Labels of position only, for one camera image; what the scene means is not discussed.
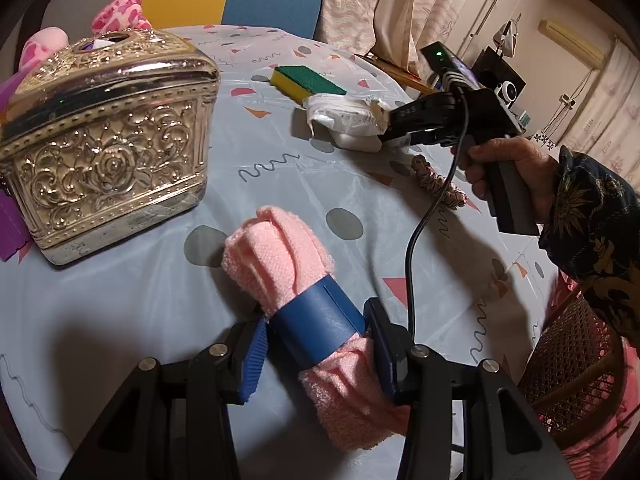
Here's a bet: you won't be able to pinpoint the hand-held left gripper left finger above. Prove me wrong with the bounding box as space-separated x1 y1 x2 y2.
60 317 268 480

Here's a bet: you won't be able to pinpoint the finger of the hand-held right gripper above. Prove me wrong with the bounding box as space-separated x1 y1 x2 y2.
378 127 453 151

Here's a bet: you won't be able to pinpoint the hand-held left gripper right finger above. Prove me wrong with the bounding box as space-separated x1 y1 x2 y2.
362 297 576 480

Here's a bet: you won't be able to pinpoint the white socks with paper label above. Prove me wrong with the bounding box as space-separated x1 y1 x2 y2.
304 94 396 155

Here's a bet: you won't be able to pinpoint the pink towel blue band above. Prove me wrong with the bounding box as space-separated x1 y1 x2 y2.
221 205 416 453

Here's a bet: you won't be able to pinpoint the person's right hand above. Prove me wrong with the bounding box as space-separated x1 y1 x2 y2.
450 136 560 224

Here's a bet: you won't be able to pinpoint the pink satin scrunchie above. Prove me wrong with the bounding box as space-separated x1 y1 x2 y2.
410 155 468 211

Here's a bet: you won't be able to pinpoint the wooden side table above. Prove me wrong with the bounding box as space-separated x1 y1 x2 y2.
357 52 441 93

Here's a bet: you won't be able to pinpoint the metal stand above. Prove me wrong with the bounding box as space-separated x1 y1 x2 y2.
470 0 536 61

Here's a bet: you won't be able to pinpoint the cream air conditioner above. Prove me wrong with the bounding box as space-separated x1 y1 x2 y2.
540 20 613 68

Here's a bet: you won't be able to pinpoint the green yellow sponge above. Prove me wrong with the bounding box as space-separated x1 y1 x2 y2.
270 65 347 106

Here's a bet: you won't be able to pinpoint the sheer white curtain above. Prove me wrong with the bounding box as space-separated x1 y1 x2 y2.
562 35 640 161

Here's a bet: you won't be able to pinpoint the pink printed curtain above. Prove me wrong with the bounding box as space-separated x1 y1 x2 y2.
320 0 506 66

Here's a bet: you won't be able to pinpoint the brown rattan chair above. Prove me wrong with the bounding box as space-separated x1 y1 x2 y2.
517 295 631 453

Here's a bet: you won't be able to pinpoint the silver ornate tissue box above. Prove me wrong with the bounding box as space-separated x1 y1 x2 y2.
0 29 221 267

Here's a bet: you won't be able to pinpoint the purple cardboard box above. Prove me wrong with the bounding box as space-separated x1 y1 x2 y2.
0 72 32 262

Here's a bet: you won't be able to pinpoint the pink spotted giraffe plush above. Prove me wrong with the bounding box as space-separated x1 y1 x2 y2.
19 0 153 68

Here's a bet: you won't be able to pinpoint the black cable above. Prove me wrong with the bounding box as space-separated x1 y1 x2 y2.
406 85 469 346

